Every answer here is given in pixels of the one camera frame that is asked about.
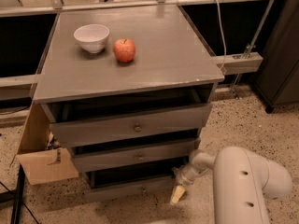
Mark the metal diagonal strut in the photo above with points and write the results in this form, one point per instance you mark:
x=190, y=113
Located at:
x=249, y=48

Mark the grey drawer cabinet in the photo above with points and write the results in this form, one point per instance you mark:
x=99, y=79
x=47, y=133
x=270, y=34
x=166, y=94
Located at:
x=127, y=91

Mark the grey top drawer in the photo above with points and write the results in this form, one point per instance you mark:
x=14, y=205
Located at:
x=100, y=130

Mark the grey middle drawer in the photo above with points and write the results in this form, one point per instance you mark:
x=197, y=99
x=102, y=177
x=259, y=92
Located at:
x=135, y=155

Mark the grey bottom drawer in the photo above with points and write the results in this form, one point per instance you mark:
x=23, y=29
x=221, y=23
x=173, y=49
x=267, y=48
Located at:
x=132, y=180

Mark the dark cabinet on right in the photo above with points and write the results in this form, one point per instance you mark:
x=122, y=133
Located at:
x=277, y=80

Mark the brown cardboard box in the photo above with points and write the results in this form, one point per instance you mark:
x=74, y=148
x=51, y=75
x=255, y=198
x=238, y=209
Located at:
x=41, y=163

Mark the red apple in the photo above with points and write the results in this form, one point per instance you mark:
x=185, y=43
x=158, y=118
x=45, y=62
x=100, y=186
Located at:
x=124, y=50

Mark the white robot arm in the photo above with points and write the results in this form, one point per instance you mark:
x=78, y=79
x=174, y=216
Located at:
x=242, y=182

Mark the grey drawer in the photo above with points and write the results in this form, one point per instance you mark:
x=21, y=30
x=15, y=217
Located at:
x=100, y=130
x=132, y=180
x=135, y=155

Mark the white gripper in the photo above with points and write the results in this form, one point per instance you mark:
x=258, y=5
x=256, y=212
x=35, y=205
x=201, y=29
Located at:
x=184, y=179

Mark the white ceramic bowl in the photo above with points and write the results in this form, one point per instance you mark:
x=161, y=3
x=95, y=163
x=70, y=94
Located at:
x=92, y=37

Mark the black stand leg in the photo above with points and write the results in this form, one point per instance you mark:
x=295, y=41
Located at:
x=16, y=197

